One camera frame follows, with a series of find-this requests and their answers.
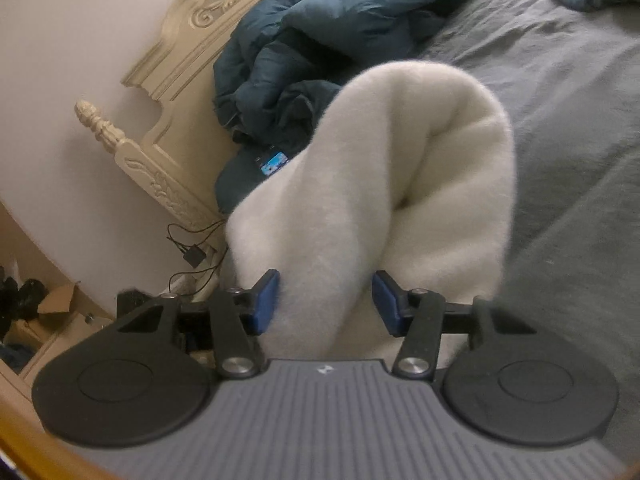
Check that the cream carved headboard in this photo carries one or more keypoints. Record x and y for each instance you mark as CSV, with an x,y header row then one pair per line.
x,y
165,125

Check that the teal duvet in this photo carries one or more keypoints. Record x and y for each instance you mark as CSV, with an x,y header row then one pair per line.
x,y
325,35

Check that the black bag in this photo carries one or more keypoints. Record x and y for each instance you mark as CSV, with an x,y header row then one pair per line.
x,y
22,295

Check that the cream nightstand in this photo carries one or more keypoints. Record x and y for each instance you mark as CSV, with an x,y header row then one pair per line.
x,y
65,345

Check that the cardboard box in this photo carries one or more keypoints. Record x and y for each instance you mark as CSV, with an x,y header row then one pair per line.
x,y
55,305

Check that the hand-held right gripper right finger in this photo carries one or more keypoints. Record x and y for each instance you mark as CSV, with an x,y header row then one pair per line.
x,y
387,305

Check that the cream white towel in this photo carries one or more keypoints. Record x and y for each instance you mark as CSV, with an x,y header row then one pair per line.
x,y
375,185

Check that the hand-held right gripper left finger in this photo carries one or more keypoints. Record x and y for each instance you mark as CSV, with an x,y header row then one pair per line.
x,y
265,302

